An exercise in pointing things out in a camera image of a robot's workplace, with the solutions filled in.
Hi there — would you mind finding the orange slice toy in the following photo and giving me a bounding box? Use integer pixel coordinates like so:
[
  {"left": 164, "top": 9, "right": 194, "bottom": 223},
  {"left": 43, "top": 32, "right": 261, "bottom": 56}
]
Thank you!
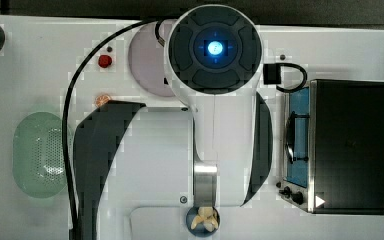
[{"left": 95, "top": 94, "right": 111, "bottom": 108}]

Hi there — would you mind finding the black toaster oven body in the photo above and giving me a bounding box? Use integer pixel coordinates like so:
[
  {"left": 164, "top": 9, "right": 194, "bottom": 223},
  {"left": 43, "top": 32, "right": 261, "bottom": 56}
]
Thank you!
[{"left": 308, "top": 80, "right": 384, "bottom": 215}]

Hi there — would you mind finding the small red toy fruit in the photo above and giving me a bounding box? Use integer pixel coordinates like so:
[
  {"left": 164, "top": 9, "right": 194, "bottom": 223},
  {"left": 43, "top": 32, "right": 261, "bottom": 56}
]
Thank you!
[{"left": 98, "top": 55, "right": 113, "bottom": 68}]

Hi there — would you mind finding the blue bowl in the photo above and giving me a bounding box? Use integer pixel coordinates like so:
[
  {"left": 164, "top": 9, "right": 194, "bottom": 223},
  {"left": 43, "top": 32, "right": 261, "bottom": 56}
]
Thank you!
[{"left": 185, "top": 207, "right": 220, "bottom": 238}]

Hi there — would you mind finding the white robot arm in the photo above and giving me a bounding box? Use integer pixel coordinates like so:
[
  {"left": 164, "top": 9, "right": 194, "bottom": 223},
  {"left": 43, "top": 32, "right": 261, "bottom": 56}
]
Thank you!
[{"left": 74, "top": 4, "right": 273, "bottom": 240}]

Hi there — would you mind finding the blue oven door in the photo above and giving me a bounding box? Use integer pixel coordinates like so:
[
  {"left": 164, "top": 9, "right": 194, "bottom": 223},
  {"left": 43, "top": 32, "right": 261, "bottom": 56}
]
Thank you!
[{"left": 285, "top": 88, "right": 310, "bottom": 188}]

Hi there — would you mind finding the black oven knob upper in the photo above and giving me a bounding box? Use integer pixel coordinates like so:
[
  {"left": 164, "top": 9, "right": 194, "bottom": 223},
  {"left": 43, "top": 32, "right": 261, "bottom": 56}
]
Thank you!
[{"left": 279, "top": 186, "right": 292, "bottom": 198}]

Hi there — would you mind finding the grey round plate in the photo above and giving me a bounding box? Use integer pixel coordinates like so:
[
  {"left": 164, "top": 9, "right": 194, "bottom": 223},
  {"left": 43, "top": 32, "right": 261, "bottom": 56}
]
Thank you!
[{"left": 128, "top": 23, "right": 174, "bottom": 97}]

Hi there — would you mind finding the green perforated colander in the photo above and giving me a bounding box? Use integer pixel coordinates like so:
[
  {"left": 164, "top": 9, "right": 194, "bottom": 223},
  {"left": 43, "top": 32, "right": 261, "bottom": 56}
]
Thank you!
[{"left": 12, "top": 112, "right": 67, "bottom": 199}]

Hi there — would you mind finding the peeled banana toy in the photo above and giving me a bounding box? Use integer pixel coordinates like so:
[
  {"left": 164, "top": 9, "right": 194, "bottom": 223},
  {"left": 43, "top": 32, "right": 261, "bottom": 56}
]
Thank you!
[{"left": 191, "top": 207, "right": 219, "bottom": 232}]

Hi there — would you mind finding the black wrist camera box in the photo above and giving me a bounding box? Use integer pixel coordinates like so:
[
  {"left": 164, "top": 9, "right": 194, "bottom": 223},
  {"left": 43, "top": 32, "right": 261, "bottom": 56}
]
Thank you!
[{"left": 263, "top": 63, "right": 281, "bottom": 85}]

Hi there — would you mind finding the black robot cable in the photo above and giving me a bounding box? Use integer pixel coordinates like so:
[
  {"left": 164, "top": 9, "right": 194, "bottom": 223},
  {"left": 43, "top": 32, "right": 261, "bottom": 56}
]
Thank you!
[{"left": 61, "top": 18, "right": 168, "bottom": 240}]

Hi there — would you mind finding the black oven knob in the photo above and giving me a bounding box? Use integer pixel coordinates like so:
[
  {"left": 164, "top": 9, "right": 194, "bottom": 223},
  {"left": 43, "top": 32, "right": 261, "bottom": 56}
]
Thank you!
[
  {"left": 279, "top": 186, "right": 292, "bottom": 198},
  {"left": 291, "top": 192, "right": 304, "bottom": 205}
]

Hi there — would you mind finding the black oven knob lower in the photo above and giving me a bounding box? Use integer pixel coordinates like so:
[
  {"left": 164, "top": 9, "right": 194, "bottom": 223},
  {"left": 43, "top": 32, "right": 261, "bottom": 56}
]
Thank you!
[{"left": 291, "top": 192, "right": 304, "bottom": 205}]

